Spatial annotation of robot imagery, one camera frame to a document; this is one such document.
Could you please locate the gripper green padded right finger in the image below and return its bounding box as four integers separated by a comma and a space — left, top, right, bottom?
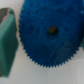
81, 35, 84, 51

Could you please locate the gripper green padded left finger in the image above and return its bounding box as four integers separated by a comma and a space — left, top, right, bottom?
0, 8, 18, 77

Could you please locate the large blue gear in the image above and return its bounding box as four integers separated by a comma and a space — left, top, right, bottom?
19, 0, 84, 67

